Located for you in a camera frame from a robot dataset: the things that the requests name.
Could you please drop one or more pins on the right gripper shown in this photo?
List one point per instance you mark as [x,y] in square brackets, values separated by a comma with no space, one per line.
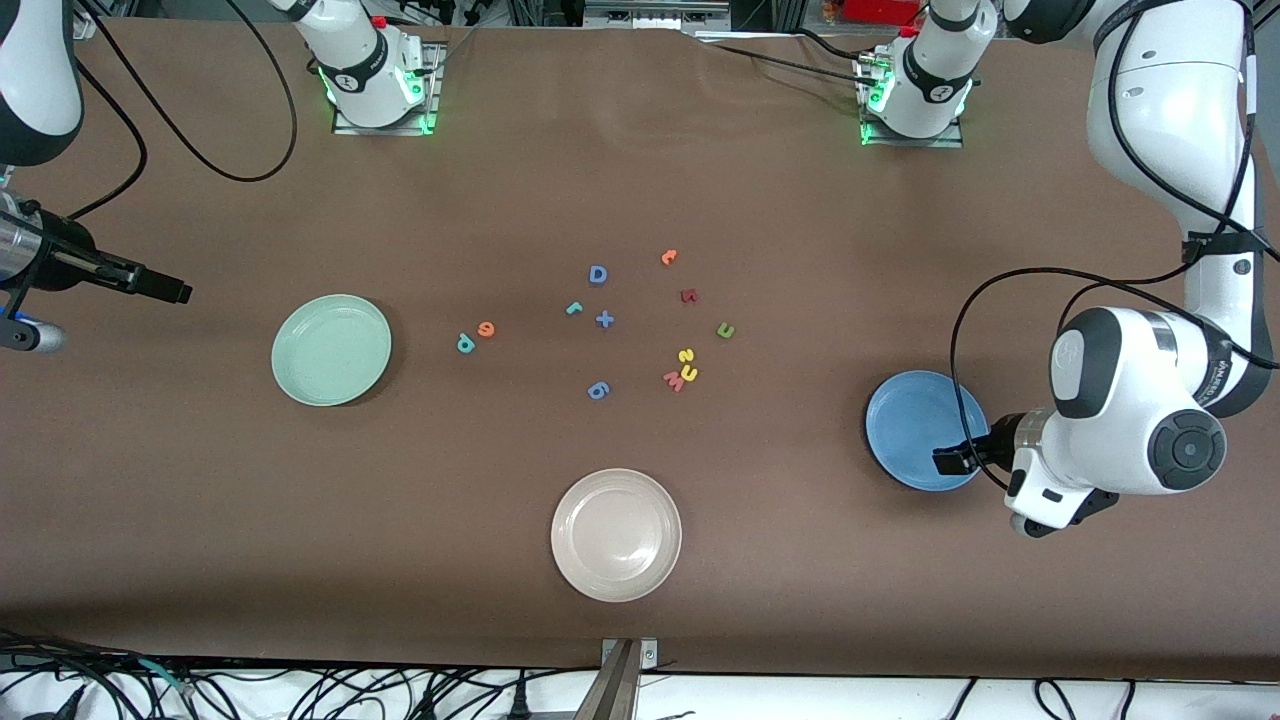
[62,251]

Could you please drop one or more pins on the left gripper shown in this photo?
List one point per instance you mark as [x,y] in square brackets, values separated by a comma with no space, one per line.
[981,447]

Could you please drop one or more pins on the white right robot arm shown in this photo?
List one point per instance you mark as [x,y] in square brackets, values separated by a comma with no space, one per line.
[370,70]

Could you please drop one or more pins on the blue plate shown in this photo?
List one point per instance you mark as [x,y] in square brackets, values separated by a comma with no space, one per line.
[915,420]

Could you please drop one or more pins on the brown table cover sheet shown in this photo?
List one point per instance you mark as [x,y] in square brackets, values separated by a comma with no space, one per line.
[800,560]

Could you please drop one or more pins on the mint green plate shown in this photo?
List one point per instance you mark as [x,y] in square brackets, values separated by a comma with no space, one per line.
[330,350]

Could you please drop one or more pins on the red foam letter W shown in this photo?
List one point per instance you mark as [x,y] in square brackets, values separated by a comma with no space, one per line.
[673,380]

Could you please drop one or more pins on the beige plate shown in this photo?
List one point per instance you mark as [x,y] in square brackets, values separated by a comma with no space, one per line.
[616,535]

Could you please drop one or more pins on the blue foam number 6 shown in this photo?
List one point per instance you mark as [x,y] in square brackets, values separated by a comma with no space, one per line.
[592,391]

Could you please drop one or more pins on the blue foam letter D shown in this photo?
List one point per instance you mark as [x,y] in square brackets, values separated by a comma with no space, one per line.
[591,275]

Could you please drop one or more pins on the red box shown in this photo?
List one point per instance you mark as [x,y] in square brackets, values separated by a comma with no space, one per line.
[880,10]

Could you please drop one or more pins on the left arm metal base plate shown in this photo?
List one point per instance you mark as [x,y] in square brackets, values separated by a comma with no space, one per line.
[955,141]

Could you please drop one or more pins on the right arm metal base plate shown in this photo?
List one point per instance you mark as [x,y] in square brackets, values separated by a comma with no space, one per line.
[434,100]

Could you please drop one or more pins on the metal camera pole bracket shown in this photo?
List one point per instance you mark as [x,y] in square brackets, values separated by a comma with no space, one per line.
[620,690]

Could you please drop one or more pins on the aluminium frame beam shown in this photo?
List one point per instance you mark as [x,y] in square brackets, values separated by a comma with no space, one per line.
[650,12]

